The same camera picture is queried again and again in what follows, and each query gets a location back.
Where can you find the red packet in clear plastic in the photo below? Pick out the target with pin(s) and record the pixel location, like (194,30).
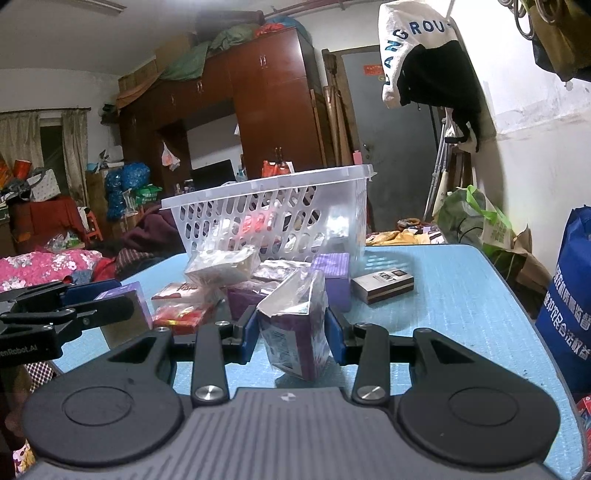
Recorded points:
(182,311)

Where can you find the dark white small box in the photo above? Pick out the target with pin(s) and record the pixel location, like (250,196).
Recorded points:
(381,286)

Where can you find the silver foil packet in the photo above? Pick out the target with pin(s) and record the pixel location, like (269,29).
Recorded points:
(284,271)

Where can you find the white dotted gift bag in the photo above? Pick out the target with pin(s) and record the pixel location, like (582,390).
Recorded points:
(44,184)

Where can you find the blue red bundle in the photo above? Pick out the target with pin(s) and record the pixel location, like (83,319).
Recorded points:
(281,25)

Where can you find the yellow cloth on floor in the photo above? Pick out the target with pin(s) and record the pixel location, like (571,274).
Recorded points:
(401,235)

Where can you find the purple box with shiny side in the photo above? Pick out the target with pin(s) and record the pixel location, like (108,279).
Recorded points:
(134,323)

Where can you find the white plastic basket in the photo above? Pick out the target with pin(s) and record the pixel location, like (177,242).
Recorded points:
(221,203)

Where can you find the green white plastic bag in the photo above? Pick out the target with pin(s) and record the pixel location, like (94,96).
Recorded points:
(471,221)

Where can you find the red ceiling pipe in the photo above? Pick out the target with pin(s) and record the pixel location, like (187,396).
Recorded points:
(332,5)

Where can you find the white roll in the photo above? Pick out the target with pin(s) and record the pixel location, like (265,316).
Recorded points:
(336,227)

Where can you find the brown wooden wardrobe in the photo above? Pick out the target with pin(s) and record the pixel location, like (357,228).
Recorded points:
(272,101)

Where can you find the orange plastic stool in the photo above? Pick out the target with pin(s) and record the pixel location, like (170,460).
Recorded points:
(93,225)

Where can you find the brown paper bag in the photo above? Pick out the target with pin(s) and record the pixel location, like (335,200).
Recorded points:
(521,263)

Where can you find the grey metal door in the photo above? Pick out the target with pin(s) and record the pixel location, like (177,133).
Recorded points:
(392,161)

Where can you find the blue shopping bag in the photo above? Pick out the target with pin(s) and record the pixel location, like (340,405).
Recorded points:
(568,314)

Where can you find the red gift box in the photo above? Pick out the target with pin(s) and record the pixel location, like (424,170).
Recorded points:
(21,170)

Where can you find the maroon garment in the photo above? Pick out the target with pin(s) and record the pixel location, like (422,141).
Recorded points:
(147,228)

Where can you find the purple packet in plastic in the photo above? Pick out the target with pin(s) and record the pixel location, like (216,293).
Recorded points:
(247,297)

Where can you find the grey bundle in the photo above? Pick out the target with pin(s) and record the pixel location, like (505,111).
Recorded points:
(226,21)

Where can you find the white and black hanging sweatshirt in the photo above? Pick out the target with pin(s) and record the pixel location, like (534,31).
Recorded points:
(401,27)

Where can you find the white box in plastic bag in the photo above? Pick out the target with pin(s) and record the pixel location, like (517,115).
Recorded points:
(221,266)

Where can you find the blue plastic bag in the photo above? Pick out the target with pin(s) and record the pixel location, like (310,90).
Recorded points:
(127,184)

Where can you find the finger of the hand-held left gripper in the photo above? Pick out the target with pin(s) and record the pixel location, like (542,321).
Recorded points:
(90,290)
(106,308)

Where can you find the wooden poles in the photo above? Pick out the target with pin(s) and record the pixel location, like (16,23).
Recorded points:
(332,120)

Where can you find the black monitor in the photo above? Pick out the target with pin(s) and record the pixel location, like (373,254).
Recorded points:
(212,174)

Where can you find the pink board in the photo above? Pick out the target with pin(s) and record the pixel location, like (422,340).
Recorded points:
(357,158)

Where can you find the metal crutches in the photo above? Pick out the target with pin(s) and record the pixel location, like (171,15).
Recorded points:
(438,175)

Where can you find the red cloth covered furniture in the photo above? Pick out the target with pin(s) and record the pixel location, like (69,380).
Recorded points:
(46,221)

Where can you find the green cloth bundle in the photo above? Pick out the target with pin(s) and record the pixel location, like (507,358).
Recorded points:
(194,57)

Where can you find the cardboard boxes on wardrobe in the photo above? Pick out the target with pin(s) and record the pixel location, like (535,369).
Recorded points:
(143,69)

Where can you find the patterned curtain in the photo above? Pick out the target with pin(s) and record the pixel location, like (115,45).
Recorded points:
(74,152)

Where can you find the small white hanging bag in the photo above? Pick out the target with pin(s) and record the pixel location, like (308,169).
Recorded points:
(170,158)

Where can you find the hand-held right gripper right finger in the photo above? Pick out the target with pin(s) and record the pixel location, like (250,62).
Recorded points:
(334,337)

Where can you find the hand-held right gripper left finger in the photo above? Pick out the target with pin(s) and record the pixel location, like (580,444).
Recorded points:
(249,334)

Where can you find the orange plastic bag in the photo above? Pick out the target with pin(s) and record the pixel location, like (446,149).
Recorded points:
(277,168)

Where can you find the pink tissue pack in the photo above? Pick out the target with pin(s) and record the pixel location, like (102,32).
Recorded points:
(257,222)

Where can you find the pink floral blanket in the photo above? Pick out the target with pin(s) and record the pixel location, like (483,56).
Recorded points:
(46,270)

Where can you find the black hanging garment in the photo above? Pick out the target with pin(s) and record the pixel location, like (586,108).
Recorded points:
(443,83)

